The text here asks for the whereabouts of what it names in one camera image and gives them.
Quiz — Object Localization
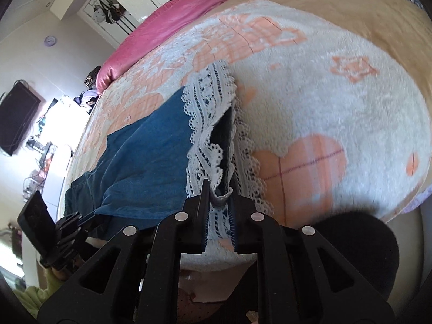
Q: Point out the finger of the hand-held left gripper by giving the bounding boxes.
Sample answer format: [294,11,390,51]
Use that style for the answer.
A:
[72,209,99,227]

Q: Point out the dark bag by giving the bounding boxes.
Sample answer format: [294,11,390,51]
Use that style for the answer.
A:
[84,65,102,89]

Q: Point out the white desk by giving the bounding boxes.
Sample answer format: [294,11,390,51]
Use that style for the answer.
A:
[20,95,91,210]

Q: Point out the beige bed sheet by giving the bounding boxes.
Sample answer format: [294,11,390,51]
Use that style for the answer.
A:
[189,0,432,225]

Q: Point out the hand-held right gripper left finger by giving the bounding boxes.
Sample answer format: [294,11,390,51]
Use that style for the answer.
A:
[37,179,210,324]

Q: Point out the blue denim pants lace hem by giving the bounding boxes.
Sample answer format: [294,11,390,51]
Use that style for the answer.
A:
[64,60,275,248]

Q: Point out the black wall television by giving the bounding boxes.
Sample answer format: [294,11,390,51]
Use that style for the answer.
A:
[0,80,46,157]

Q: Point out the light green cloth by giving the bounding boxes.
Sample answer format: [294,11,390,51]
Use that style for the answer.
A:
[12,268,73,321]

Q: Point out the orange and white plush blanket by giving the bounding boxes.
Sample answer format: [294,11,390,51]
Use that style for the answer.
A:
[66,0,426,272]

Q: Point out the pink duvet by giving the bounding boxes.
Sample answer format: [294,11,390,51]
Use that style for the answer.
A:
[95,0,286,94]

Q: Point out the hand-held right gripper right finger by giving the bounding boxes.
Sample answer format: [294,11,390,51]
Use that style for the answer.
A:
[229,188,394,324]

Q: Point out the small pile of clothes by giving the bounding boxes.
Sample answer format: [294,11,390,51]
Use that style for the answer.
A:
[73,89,100,114]

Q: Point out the hanging dark clothes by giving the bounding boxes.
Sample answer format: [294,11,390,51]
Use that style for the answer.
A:
[90,0,126,25]

